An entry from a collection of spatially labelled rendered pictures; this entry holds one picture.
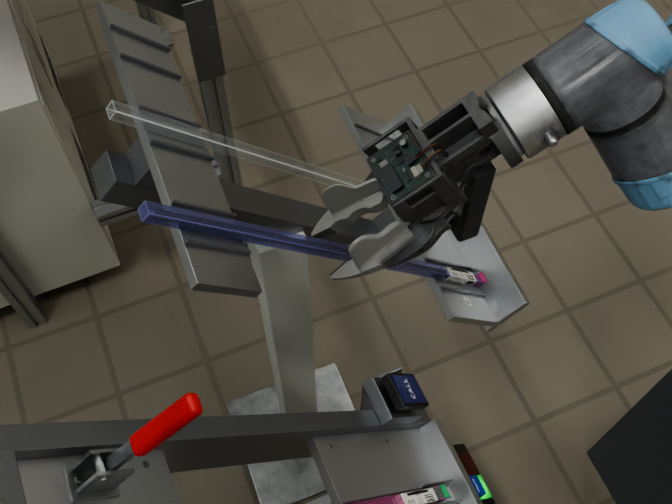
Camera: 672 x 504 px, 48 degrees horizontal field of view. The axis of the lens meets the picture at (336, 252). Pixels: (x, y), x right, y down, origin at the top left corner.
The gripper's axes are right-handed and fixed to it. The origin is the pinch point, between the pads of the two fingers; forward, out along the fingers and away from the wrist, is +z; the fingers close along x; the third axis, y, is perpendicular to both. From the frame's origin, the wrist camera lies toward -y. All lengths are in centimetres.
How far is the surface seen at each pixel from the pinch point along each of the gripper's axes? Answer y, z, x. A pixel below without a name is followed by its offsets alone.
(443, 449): -19.4, 4.5, 17.8
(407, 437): -16.5, 6.8, 15.4
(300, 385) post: -46, 30, -8
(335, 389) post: -82, 39, -18
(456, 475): -19.5, 4.4, 20.9
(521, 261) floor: -109, -7, -32
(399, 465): -12.7, 7.6, 18.5
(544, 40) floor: -130, -43, -93
